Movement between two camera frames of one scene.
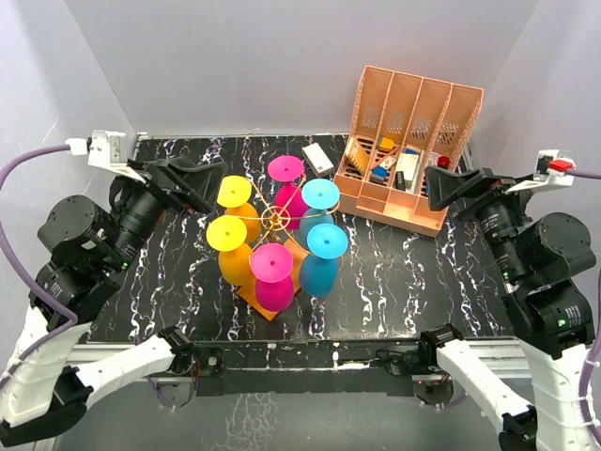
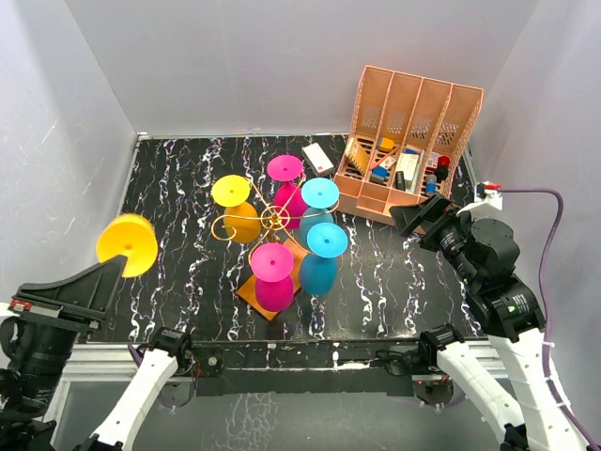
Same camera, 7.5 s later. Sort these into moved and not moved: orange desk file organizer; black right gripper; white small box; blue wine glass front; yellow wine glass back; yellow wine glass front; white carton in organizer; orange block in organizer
Moved: yellow wine glass front; black right gripper
Not moved: white small box; orange desk file organizer; orange block in organizer; blue wine glass front; yellow wine glass back; white carton in organizer
